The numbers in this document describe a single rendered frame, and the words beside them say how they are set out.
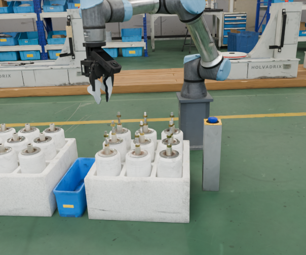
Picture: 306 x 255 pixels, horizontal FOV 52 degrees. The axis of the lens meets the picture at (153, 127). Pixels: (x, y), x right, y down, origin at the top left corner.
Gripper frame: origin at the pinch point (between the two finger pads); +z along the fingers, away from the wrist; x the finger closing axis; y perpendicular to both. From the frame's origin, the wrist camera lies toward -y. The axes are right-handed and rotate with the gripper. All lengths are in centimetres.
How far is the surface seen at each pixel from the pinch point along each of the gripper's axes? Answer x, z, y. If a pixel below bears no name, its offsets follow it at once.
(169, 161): -10.8, 21.9, -21.4
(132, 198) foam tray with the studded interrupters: 0.0, 36.0, -12.2
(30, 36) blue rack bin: -226, 10, 507
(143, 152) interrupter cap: -9.1, 21.0, -9.7
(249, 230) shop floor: -24, 46, -48
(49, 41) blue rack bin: -227, 16, 439
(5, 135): 17, 23, 54
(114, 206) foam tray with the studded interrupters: 4.4, 39.7, -6.4
